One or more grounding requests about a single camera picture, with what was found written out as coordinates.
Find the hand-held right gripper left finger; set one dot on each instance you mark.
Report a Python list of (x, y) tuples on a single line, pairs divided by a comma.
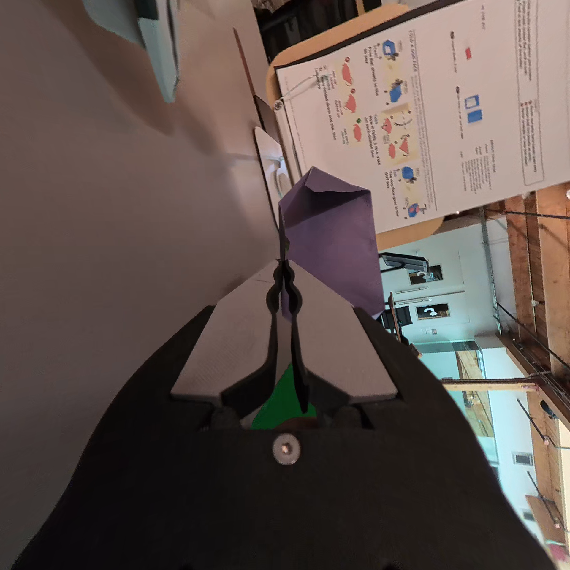
[(222, 347)]

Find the pale blue tray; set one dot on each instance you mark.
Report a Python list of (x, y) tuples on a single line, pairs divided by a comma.
[(156, 49)]

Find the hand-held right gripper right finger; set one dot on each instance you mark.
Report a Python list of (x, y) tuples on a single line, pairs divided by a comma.
[(343, 352)]

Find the purple paper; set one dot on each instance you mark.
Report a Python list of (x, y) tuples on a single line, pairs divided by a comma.
[(329, 231)]

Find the printed instruction sheet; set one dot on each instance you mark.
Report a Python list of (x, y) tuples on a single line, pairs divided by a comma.
[(445, 111)]

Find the white stand base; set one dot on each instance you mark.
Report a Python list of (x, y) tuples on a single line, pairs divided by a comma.
[(267, 151)]

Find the green paper sheet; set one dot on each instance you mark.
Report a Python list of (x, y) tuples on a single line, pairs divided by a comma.
[(280, 400)]

